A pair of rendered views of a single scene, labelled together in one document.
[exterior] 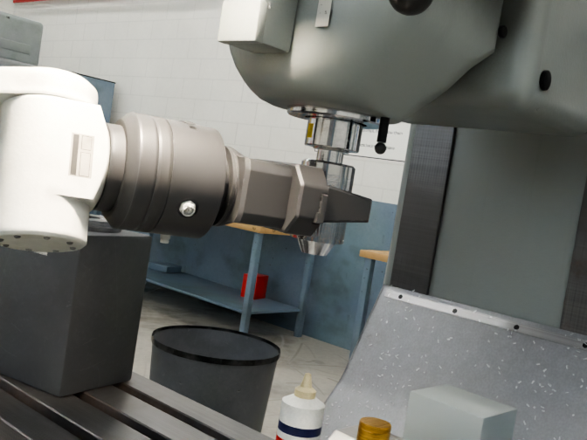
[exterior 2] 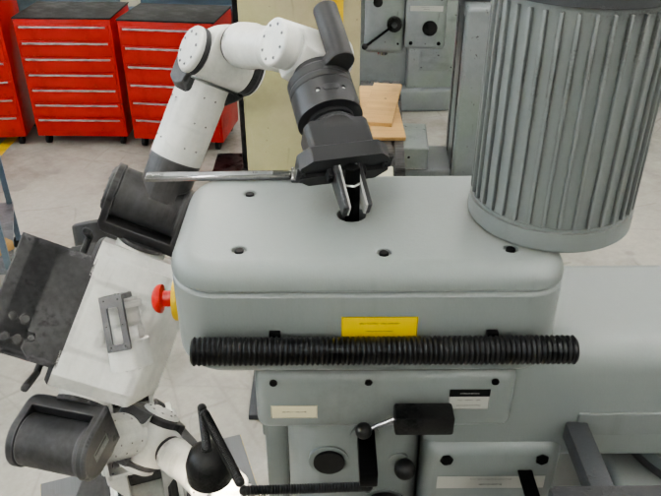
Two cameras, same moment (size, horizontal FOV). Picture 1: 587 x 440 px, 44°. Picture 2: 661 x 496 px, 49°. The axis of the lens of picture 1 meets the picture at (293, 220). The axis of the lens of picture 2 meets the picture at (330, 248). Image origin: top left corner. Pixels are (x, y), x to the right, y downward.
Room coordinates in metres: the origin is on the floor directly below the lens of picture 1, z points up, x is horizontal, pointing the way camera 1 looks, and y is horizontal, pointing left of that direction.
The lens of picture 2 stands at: (0.07, -0.62, 2.34)
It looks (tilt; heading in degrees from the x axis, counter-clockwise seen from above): 31 degrees down; 49
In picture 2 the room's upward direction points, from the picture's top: straight up
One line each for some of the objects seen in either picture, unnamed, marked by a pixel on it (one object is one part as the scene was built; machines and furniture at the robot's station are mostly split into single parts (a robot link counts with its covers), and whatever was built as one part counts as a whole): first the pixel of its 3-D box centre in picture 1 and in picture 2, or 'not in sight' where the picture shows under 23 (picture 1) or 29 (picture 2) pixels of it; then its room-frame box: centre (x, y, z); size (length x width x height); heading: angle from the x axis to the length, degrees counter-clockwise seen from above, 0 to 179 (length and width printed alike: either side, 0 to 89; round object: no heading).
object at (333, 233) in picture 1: (321, 207); not in sight; (0.62, -0.02, 1.23); 0.05 x 0.05 x 0.06
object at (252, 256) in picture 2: not in sight; (361, 267); (0.63, -0.03, 1.81); 0.47 x 0.26 x 0.16; 140
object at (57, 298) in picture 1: (45, 288); not in sight; (0.90, 0.30, 1.07); 0.22 x 0.12 x 0.20; 61
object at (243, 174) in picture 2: not in sight; (233, 175); (0.57, 0.16, 1.89); 0.24 x 0.04 x 0.01; 141
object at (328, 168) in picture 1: (328, 168); not in sight; (0.62, -0.02, 1.26); 0.05 x 0.05 x 0.01
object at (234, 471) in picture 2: not in sight; (223, 450); (0.42, 0.01, 1.58); 0.17 x 0.01 x 0.01; 76
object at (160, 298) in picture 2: not in sight; (164, 298); (0.43, 0.14, 1.76); 0.04 x 0.03 x 0.04; 50
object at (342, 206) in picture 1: (340, 206); not in sight; (0.59, -0.04, 1.23); 0.06 x 0.02 x 0.03; 118
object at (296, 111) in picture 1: (336, 116); not in sight; (0.62, -0.02, 1.31); 0.09 x 0.09 x 0.01
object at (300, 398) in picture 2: not in sight; (379, 343); (0.65, -0.05, 1.68); 0.34 x 0.24 x 0.10; 140
